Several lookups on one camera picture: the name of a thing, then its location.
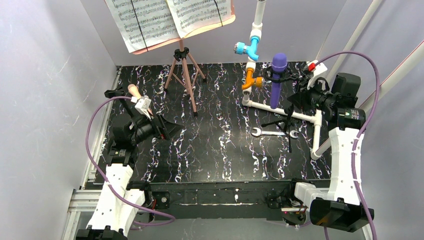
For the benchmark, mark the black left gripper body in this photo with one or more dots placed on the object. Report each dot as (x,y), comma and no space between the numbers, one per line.
(159,127)

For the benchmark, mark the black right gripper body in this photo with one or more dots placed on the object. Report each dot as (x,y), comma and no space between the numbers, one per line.
(306,98)

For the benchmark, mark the black round-base mic stand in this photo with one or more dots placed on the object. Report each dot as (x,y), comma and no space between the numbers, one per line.
(120,106)

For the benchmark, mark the black tripod mic stand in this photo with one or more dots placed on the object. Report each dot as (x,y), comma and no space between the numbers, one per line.
(285,123)

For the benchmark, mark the purple microphone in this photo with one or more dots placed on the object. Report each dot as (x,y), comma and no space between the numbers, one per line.
(278,66)

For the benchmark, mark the pink microphone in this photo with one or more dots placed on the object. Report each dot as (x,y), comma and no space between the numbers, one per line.
(134,91)

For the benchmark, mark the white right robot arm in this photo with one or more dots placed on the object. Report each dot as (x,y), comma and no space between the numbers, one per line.
(341,207)

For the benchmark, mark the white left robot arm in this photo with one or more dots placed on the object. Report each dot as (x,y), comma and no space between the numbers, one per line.
(120,198)

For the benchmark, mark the silver open-end wrench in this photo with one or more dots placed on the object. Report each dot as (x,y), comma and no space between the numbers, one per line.
(257,132)

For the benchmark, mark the orange pipe valve fitting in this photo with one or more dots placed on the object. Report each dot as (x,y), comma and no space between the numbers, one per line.
(252,81)

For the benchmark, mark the pink tripod music stand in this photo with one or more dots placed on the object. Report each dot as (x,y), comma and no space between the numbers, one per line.
(181,54)

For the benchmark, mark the sheet music book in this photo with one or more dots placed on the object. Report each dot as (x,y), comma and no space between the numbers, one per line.
(150,24)

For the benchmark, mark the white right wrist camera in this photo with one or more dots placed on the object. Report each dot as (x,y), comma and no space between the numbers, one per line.
(313,72)

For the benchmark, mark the white wall pipe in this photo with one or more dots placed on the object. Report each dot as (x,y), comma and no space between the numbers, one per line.
(349,25)

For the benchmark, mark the white PVC pipe frame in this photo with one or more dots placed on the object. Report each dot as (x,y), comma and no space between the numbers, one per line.
(316,119)

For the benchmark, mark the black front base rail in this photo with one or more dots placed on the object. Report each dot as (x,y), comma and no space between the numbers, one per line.
(217,200)

